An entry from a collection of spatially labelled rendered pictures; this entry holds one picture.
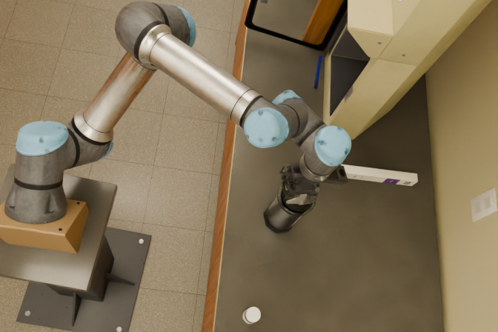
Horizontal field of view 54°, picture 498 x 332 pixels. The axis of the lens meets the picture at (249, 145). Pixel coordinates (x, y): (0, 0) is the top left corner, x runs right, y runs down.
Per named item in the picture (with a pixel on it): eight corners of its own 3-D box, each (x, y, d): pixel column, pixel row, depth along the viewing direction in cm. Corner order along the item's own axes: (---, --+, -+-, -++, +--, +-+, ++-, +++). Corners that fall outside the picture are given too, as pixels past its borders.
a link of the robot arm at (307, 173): (331, 143, 113) (340, 176, 110) (325, 151, 117) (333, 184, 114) (300, 146, 111) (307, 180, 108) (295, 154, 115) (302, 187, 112)
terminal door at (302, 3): (324, 52, 178) (366, -28, 142) (243, 26, 177) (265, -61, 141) (324, 50, 179) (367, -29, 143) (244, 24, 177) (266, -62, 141)
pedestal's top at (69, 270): (-27, 271, 138) (-32, 269, 135) (13, 167, 152) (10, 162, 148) (88, 292, 141) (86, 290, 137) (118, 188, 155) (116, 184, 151)
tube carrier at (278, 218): (299, 231, 154) (320, 212, 134) (266, 236, 151) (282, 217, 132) (293, 198, 158) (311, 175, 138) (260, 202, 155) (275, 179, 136)
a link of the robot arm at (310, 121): (276, 89, 100) (313, 127, 98) (296, 85, 110) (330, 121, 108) (253, 115, 104) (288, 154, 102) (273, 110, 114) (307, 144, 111)
